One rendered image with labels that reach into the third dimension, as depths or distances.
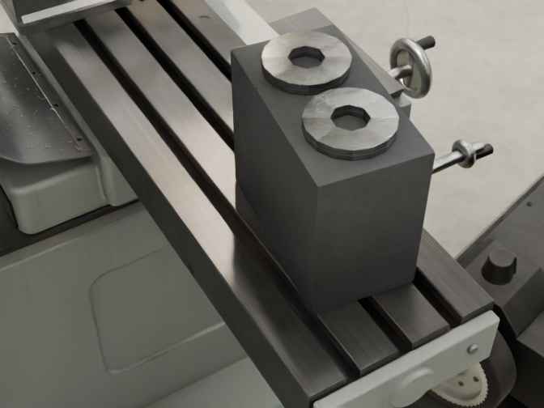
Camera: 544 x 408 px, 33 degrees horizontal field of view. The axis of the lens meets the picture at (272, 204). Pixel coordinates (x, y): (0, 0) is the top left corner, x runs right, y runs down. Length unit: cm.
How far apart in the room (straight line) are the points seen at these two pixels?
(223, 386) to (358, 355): 85
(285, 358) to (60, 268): 54
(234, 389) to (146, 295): 32
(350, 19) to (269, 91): 205
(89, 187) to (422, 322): 55
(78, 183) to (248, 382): 62
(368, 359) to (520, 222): 65
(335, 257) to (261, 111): 16
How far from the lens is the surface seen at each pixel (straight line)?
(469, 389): 148
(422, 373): 96
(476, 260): 143
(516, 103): 271
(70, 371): 157
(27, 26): 135
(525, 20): 304
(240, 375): 177
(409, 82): 177
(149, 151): 114
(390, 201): 88
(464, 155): 176
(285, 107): 90
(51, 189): 129
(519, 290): 141
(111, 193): 130
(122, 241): 140
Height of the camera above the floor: 167
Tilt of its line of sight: 46 degrees down
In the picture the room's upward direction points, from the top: straight up
